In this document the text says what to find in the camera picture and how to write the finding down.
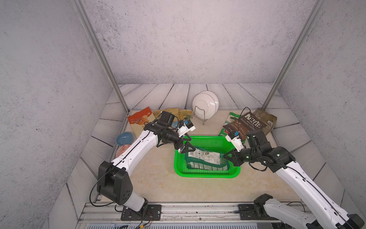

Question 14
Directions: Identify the aluminium front rail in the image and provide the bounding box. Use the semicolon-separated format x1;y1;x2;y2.
75;202;329;229

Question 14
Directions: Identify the brown Kettle chips bag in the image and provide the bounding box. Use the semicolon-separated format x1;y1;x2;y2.
220;112;255;140

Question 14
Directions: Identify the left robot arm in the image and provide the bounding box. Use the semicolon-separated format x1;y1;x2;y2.
95;111;195;216

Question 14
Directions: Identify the red beige chips bag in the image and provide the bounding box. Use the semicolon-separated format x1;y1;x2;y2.
127;107;155;137

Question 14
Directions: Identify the tan green chips bag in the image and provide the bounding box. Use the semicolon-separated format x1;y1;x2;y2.
178;109;193;120

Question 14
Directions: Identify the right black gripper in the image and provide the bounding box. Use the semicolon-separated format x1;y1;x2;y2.
222;147;261;167

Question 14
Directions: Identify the dark green chips bag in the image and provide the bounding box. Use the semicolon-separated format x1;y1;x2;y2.
185;148;230;171

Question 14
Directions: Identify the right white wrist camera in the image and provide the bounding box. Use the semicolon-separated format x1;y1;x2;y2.
225;131;245;152

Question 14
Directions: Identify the blue bowl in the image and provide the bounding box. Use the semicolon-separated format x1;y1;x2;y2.
116;132;134;146

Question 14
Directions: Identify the white plate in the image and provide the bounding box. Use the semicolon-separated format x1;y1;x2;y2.
192;91;219;113

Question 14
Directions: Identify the left aluminium frame post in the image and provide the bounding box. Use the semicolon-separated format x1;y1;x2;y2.
71;0;130;113

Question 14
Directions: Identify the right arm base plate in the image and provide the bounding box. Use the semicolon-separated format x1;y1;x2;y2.
238;203;268;220

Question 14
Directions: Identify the right aluminium frame post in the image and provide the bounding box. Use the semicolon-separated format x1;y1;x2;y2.
262;0;325;110

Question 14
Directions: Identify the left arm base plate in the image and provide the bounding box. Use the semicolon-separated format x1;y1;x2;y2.
121;204;162;221

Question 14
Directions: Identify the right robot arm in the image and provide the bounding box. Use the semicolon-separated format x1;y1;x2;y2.
224;130;365;229

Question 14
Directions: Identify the aluminium frame post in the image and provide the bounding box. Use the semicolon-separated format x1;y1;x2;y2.
71;0;130;113
262;0;325;110

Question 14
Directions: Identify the wire plate rack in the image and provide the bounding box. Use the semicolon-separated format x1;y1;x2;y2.
193;106;215;125

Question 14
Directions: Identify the olive brown chips bag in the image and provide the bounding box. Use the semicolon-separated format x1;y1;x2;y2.
253;108;277;135

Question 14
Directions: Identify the green Chulo cassava chips bag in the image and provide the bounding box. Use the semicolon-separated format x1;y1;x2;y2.
218;112;241;137

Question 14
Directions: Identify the tan blue chips bag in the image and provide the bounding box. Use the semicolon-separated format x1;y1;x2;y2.
152;108;180;121

